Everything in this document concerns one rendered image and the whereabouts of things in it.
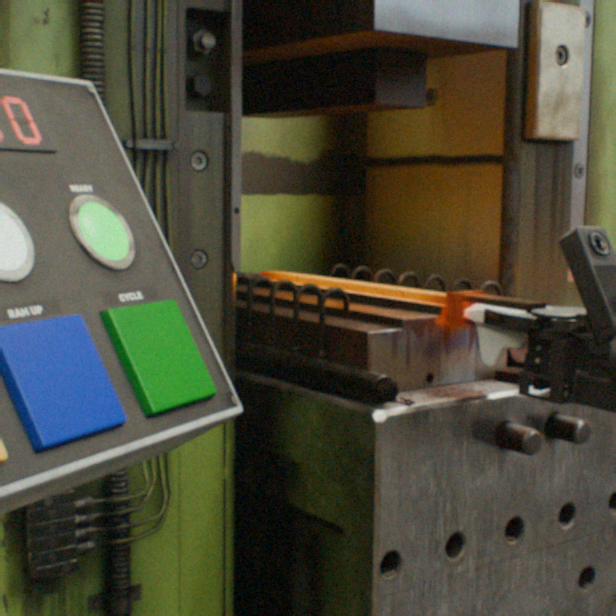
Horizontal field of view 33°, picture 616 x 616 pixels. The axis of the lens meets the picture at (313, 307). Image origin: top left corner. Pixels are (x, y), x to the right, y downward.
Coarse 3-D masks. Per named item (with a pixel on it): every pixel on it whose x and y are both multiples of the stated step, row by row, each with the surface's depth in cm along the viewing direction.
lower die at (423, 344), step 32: (256, 288) 131; (288, 288) 129; (320, 288) 123; (256, 320) 117; (288, 320) 112; (352, 320) 110; (384, 320) 106; (416, 320) 105; (352, 352) 104; (384, 352) 103; (416, 352) 106; (448, 352) 108; (480, 352) 111; (416, 384) 106; (448, 384) 109
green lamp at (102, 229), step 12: (96, 204) 72; (84, 216) 70; (96, 216) 71; (108, 216) 72; (84, 228) 69; (96, 228) 70; (108, 228) 71; (120, 228) 72; (96, 240) 70; (108, 240) 71; (120, 240) 72; (108, 252) 70; (120, 252) 71
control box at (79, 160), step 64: (0, 128) 67; (64, 128) 73; (0, 192) 65; (64, 192) 70; (128, 192) 76; (64, 256) 67; (128, 256) 72; (0, 320) 60; (192, 320) 75; (0, 384) 57; (128, 384) 66; (64, 448) 59; (128, 448) 64; (0, 512) 62
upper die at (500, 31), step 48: (288, 0) 109; (336, 0) 102; (384, 0) 98; (432, 0) 102; (480, 0) 106; (288, 48) 112; (336, 48) 112; (384, 48) 111; (432, 48) 111; (480, 48) 110
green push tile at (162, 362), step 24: (120, 312) 68; (144, 312) 70; (168, 312) 72; (120, 336) 67; (144, 336) 68; (168, 336) 70; (120, 360) 67; (144, 360) 67; (168, 360) 69; (192, 360) 71; (144, 384) 66; (168, 384) 68; (192, 384) 70; (144, 408) 66; (168, 408) 67
